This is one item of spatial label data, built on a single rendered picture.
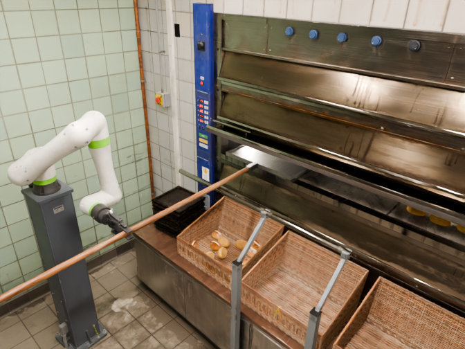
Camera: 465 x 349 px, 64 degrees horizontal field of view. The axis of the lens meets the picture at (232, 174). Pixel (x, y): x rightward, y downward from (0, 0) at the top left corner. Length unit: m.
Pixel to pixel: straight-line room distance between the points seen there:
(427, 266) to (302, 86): 1.12
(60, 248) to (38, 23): 1.41
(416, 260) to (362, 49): 1.09
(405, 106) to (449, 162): 0.31
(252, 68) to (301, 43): 0.37
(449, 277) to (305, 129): 1.03
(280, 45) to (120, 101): 1.47
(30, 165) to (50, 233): 0.50
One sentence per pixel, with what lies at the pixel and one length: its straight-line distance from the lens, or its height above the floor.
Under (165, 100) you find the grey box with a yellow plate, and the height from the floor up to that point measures 1.46.
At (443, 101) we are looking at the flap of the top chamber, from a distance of 1.84.
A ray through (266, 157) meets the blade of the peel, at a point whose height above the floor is 1.19.
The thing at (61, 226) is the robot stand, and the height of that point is 0.99.
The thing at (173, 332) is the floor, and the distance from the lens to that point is 2.96.
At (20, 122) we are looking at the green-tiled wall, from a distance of 2.85.
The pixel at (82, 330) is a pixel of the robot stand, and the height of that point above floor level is 0.14.
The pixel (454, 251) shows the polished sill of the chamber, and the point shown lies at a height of 1.17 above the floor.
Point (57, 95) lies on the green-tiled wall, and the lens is 2.90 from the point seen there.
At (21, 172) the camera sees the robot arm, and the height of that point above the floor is 1.42.
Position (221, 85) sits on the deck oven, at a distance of 2.51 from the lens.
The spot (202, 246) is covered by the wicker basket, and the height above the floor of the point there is 0.59.
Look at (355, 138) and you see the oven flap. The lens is 2.02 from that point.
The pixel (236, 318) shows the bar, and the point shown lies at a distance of 2.27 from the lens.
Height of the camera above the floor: 2.26
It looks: 27 degrees down
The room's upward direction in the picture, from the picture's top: 1 degrees clockwise
